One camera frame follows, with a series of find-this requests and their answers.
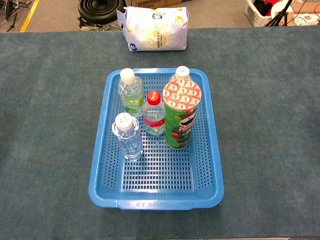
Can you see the green Pringles can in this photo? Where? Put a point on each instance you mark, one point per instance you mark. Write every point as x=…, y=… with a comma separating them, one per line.
x=181, y=130

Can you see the blue label water bottle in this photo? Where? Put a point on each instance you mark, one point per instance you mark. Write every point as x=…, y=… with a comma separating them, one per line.
x=182, y=72

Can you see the blue perforated plastic basket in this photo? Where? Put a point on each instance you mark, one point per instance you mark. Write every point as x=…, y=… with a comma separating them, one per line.
x=162, y=175

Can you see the red cap water bottle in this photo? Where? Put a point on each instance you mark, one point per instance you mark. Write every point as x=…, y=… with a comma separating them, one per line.
x=153, y=120

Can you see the green label water bottle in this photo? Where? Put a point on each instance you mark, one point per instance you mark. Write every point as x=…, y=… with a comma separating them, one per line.
x=131, y=100

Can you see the clear ribbed water bottle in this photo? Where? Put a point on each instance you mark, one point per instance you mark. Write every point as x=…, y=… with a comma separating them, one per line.
x=128, y=142

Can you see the white printed flour bag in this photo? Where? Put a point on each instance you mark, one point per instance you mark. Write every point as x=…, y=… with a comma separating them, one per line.
x=155, y=30

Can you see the teal table cloth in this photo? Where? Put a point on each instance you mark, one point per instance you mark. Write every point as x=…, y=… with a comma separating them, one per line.
x=37, y=125

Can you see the black round stool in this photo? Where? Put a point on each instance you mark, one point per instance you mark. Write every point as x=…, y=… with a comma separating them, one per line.
x=100, y=7

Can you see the white plastic crate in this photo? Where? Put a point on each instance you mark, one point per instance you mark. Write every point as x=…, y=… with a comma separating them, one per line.
x=252, y=15

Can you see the black tripod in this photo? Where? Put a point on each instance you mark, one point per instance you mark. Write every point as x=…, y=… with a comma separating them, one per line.
x=280, y=15

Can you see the red cloth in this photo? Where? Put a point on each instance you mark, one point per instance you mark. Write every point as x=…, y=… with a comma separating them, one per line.
x=271, y=3

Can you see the white printed paper bag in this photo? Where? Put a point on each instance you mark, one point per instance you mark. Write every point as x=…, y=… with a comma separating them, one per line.
x=306, y=19

